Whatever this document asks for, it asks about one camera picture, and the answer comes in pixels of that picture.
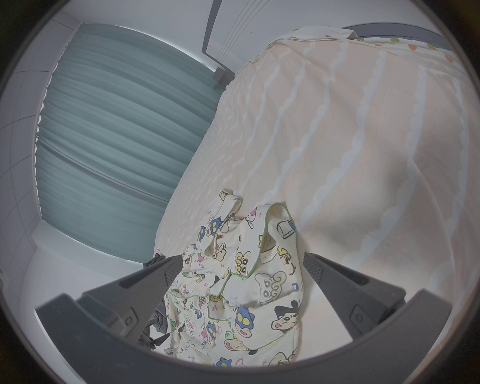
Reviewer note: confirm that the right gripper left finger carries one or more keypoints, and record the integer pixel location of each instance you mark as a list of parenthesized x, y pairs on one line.
[(142, 292)]

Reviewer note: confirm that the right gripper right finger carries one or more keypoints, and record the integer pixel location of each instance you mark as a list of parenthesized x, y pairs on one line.
[(345, 296)]

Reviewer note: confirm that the white printed pyjama top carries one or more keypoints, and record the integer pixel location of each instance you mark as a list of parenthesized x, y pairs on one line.
[(243, 292)]

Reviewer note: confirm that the dark grey garment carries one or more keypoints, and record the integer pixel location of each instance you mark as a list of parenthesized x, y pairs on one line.
[(157, 326)]

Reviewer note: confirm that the bed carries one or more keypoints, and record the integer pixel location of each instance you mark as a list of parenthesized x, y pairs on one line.
[(356, 150)]

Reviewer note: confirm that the grey bedside table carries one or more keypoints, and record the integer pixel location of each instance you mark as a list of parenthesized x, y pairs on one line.
[(220, 77)]

